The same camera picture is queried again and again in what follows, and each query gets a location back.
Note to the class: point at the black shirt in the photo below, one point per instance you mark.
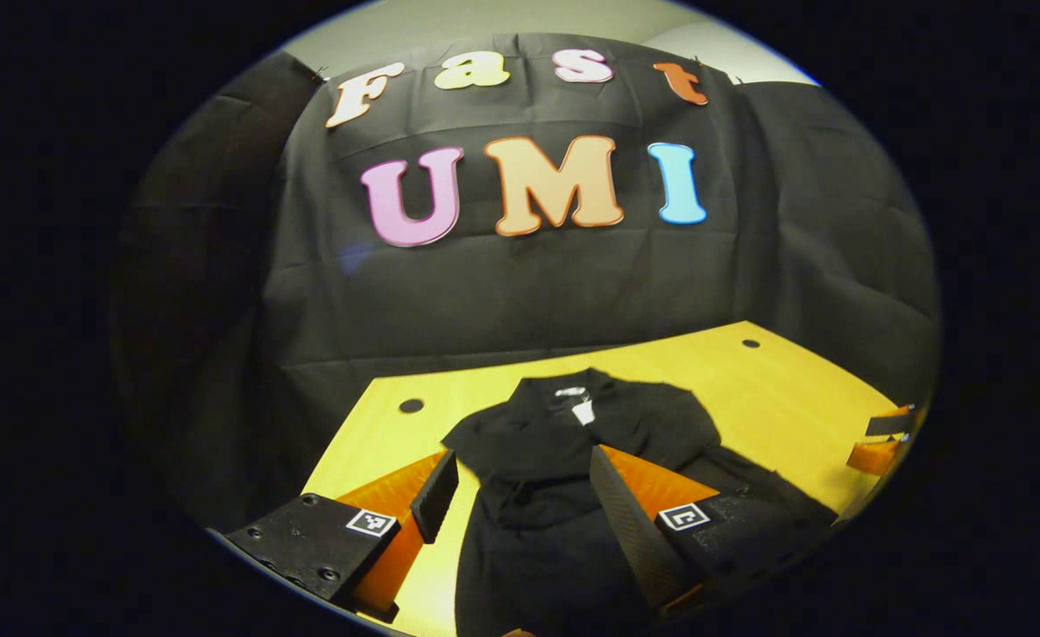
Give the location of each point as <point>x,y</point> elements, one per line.
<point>529,566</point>

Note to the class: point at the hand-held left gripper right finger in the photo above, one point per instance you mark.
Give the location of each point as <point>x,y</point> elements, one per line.
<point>626,531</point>

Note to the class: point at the black backdrop cloth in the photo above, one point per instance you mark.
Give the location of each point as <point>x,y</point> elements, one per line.
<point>529,292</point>

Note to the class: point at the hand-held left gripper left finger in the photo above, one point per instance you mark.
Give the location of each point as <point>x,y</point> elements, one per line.
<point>436,495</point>

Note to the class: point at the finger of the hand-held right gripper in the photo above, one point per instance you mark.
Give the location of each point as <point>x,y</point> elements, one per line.
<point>874,456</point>

